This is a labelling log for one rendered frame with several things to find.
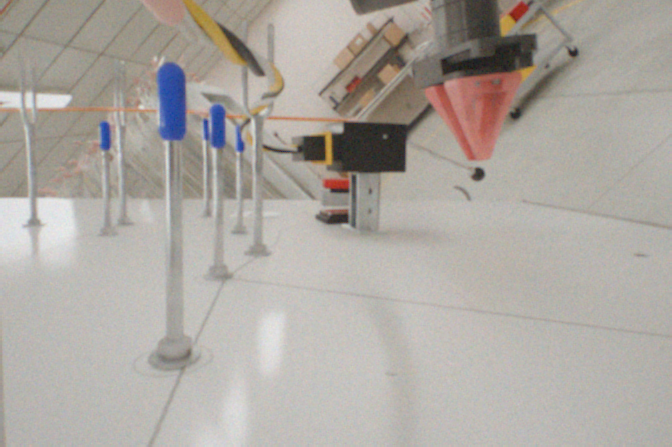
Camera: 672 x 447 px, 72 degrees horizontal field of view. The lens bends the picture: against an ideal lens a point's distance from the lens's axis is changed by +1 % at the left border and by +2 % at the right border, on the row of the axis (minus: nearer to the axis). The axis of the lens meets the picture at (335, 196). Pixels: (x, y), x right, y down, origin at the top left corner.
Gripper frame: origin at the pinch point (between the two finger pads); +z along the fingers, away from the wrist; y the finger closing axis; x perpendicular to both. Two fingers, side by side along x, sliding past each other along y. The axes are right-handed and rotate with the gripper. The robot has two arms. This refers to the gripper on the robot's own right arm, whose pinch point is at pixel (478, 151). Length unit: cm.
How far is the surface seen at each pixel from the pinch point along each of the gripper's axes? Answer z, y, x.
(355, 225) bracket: 4.5, -0.6, -12.8
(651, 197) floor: 42, -99, 154
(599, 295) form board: 5.4, 20.5, -9.6
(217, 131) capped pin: -4.6, 13.0, -24.3
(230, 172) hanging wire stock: 1, -63, -16
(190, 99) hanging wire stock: -15, -67, -21
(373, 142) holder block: -2.5, 2.2, -11.4
